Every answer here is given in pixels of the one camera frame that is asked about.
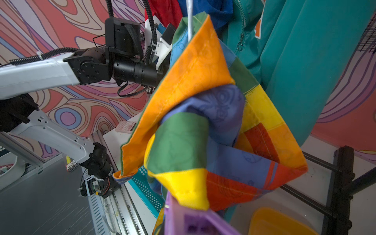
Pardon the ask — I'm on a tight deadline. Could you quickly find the black wire basket rear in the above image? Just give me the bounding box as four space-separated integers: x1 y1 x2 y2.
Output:
355 11 376 54

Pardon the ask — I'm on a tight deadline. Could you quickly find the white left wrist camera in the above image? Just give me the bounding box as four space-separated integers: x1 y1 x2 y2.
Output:
145 16 176 70

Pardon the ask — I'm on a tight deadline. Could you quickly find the blue white red jacket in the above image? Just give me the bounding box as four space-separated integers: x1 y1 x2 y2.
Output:
144 0 234 30

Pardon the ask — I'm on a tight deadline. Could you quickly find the purple clothespin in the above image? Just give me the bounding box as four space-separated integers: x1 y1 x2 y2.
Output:
162 193 239 235

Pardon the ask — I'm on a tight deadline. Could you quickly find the white wire hanger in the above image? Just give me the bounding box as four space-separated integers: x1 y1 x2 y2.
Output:
186 0 193 42

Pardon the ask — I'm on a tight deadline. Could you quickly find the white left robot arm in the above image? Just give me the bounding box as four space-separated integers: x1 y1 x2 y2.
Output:
1 1 168 100

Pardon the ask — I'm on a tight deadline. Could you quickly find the teal plastic basket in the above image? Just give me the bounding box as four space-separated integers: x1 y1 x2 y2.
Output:
128 166 165 218

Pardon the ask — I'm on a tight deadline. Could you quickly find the rainbow patchwork jacket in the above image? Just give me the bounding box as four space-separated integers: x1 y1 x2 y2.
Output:
113 12 308 212

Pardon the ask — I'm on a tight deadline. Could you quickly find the teal green jacket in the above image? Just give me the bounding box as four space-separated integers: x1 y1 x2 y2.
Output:
222 0 376 145

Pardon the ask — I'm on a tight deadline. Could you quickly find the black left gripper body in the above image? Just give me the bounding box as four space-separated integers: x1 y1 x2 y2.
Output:
113 57 169 87

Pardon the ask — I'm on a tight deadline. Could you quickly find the black clothes rack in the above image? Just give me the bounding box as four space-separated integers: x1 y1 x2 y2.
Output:
281 146 376 235

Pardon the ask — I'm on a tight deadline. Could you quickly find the yellow plastic tray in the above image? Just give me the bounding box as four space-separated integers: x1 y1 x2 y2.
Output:
248 207 318 235

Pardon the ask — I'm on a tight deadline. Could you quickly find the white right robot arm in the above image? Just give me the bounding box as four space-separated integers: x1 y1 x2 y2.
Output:
1 94 120 198

